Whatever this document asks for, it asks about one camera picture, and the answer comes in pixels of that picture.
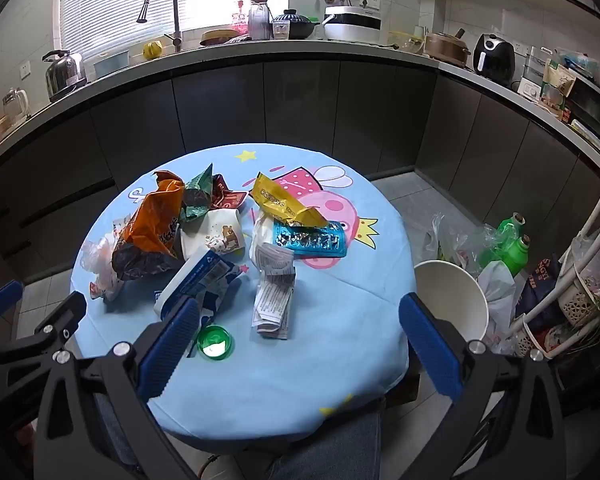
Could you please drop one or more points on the round table blue tablecloth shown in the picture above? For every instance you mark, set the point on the round table blue tablecloth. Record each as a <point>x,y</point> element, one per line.
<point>330,335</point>

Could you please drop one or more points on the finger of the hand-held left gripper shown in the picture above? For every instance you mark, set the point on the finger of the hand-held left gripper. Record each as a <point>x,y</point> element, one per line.
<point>55,325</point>
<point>2,297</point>

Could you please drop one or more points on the green bottle cap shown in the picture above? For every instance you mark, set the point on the green bottle cap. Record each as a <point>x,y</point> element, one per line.
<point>215,342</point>

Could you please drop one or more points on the clear plastic wrapper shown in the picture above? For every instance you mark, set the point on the clear plastic wrapper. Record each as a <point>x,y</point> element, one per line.
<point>102,265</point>

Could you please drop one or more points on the brown lidded pot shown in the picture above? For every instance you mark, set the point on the brown lidded pot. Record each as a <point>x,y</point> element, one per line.
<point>447,47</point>

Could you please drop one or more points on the yellow sink item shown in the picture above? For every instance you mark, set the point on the yellow sink item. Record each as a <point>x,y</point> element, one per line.
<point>151,50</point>

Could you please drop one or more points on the pink bottle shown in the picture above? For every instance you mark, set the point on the pink bottle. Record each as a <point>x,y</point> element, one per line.
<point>239,20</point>

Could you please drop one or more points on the clear bag of green vegetables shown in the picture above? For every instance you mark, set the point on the clear bag of green vegetables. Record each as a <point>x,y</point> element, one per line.
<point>455,245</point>

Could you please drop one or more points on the steel kitchen faucet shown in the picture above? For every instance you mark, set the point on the steel kitchen faucet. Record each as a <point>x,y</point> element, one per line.
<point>176,15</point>

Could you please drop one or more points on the white round bin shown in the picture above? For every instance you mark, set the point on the white round bin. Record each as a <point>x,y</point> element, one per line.
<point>455,290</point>

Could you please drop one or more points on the red snack wrapper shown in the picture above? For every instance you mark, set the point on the red snack wrapper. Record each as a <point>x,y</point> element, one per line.
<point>225,197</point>

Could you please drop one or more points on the small white appliance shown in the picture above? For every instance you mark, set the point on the small white appliance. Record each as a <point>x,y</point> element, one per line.
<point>530,90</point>

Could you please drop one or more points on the dark blue printed bag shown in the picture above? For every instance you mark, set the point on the dark blue printed bag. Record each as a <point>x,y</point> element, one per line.
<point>540,285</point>

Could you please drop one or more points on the white rice cooker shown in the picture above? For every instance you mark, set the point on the white rice cooker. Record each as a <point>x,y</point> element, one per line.
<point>352,22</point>

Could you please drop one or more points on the glass jar with red lid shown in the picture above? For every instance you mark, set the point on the glass jar with red lid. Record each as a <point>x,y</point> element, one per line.
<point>260,20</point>

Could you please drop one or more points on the yellow snack bag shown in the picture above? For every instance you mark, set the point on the yellow snack bag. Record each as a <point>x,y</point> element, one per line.
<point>275,200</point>

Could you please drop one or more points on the black countertop oven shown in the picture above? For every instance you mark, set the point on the black countertop oven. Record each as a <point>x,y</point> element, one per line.
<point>595,110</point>

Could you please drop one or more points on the white plastic bag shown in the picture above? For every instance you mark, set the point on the white plastic bag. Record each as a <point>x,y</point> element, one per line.
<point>497,290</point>

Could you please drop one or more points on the steel kettle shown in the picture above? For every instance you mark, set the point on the steel kettle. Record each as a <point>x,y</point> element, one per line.
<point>62,75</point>

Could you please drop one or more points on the white storage rack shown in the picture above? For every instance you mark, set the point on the white storage rack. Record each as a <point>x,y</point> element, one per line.
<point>592,225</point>

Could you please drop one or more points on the yellow bowl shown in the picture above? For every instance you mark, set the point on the yellow bowl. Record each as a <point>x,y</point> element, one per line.
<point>219,37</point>

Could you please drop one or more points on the paper snack bag on counter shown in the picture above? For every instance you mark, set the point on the paper snack bag on counter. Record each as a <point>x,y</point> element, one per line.
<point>557,85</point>

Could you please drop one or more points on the white printed paper cup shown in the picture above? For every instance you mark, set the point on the white printed paper cup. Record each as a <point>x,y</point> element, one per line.
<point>205,235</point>

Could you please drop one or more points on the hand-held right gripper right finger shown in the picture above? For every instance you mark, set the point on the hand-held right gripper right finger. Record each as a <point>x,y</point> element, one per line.
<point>430,345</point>

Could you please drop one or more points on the black air fryer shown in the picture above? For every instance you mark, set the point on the black air fryer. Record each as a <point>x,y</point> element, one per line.
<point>495,60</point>

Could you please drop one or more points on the folded paper leaflet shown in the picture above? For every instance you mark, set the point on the folded paper leaflet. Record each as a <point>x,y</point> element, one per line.
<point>272,300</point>

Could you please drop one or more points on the light blue basin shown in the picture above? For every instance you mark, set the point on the light blue basin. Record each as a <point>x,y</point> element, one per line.
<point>111,65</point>

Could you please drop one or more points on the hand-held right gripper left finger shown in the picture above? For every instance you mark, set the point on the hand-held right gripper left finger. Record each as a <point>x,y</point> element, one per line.
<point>172,347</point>

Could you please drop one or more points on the person's jeans legs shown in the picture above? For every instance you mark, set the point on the person's jeans legs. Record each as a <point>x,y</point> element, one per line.
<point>330,440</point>

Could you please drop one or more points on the green snack bag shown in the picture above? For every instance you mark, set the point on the green snack bag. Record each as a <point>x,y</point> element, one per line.
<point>197,195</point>

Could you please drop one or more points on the white wall socket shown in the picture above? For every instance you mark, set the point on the white wall socket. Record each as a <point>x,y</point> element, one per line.
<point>370,1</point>
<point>25,70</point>

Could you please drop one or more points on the blue foil blister pack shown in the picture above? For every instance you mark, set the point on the blue foil blister pack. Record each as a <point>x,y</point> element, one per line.
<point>310,240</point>

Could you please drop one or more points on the green bottle in plastic wrap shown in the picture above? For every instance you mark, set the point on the green bottle in plastic wrap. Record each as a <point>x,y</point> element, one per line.
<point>507,227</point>

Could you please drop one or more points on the dark kitchen base cabinets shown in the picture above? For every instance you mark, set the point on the dark kitchen base cabinets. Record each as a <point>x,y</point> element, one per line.
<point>300,105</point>

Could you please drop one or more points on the clear glass container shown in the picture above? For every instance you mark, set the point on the clear glass container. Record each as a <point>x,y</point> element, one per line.
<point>407,42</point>

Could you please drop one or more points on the black clay pot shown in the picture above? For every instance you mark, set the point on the black clay pot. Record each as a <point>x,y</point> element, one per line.
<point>295,25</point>

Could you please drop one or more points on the glass jug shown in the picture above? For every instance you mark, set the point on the glass jug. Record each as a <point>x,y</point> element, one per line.
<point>16,105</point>

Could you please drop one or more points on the orange snack bag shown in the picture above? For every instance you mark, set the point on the orange snack bag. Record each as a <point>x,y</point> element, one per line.
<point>150,225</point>

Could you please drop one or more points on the blue and white carton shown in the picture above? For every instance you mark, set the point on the blue and white carton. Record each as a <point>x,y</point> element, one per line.
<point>195,275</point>

